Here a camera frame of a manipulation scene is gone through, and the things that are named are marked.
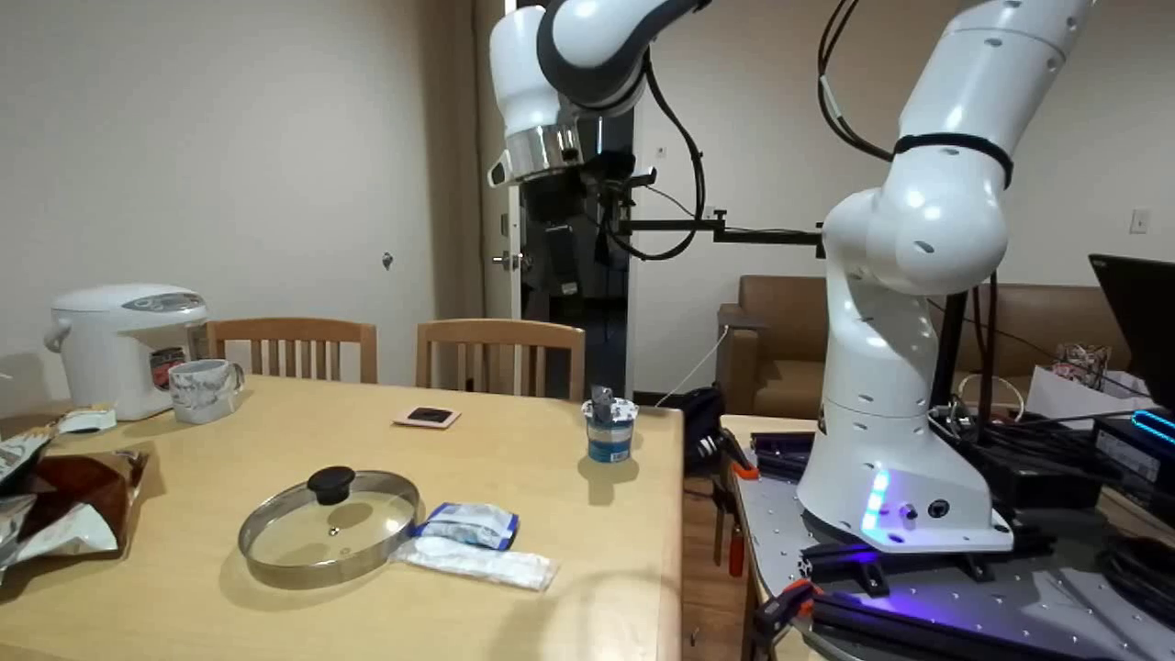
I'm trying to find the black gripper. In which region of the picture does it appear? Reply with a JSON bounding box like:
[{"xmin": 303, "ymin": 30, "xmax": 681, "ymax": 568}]
[{"xmin": 523, "ymin": 171, "xmax": 627, "ymax": 327}]

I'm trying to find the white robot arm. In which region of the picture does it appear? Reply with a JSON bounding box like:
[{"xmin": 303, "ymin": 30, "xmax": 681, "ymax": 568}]
[{"xmin": 489, "ymin": 0, "xmax": 1096, "ymax": 553}]

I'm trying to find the right wooden chair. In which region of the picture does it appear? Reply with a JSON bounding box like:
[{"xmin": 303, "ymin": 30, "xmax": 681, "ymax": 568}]
[{"xmin": 417, "ymin": 316, "xmax": 589, "ymax": 401}]

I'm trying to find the wooden chair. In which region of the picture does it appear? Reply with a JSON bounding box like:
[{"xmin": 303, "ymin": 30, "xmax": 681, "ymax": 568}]
[
  {"xmin": 417, "ymin": 316, "xmax": 589, "ymax": 401},
  {"xmin": 206, "ymin": 316, "xmax": 380, "ymax": 382}
]

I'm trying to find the brown leather sofa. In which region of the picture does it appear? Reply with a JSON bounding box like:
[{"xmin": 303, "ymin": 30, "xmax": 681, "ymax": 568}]
[{"xmin": 716, "ymin": 275, "xmax": 1133, "ymax": 420}]

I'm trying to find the left wooden chair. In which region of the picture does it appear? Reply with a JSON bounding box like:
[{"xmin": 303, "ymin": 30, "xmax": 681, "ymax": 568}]
[{"xmin": 206, "ymin": 316, "xmax": 380, "ymax": 382}]

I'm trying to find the glass pot lid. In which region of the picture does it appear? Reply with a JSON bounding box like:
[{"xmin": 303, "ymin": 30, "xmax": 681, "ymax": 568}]
[{"xmin": 240, "ymin": 466, "xmax": 421, "ymax": 586}]

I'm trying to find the clear plastic cup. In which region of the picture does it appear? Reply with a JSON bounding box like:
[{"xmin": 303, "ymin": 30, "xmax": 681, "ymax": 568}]
[{"xmin": 168, "ymin": 360, "xmax": 248, "ymax": 426}]

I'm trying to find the white electric water boiler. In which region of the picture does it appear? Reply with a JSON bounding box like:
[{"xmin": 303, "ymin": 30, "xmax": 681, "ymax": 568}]
[{"xmin": 44, "ymin": 284, "xmax": 206, "ymax": 420}]

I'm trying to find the brown snack bag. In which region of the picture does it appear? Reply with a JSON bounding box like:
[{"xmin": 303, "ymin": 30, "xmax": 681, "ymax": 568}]
[{"xmin": 22, "ymin": 448, "xmax": 152, "ymax": 553}]

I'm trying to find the small white wrapper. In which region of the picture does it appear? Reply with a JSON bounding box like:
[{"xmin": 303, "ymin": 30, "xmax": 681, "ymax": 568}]
[{"xmin": 57, "ymin": 409, "xmax": 118, "ymax": 433}]

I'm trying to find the black monitor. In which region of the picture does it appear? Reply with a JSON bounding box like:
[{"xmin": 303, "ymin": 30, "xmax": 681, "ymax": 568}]
[{"xmin": 1091, "ymin": 254, "xmax": 1175, "ymax": 412}]

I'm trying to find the white crumpled wrapper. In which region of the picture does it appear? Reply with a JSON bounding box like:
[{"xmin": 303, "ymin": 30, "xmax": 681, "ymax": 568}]
[{"xmin": 0, "ymin": 495, "xmax": 122, "ymax": 576}]

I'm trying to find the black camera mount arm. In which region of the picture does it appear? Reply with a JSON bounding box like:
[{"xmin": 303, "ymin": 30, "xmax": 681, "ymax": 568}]
[{"xmin": 616, "ymin": 208, "xmax": 822, "ymax": 254}]

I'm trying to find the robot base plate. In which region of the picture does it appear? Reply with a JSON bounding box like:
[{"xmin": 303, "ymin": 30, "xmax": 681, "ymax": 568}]
[{"xmin": 716, "ymin": 412, "xmax": 1175, "ymax": 661}]

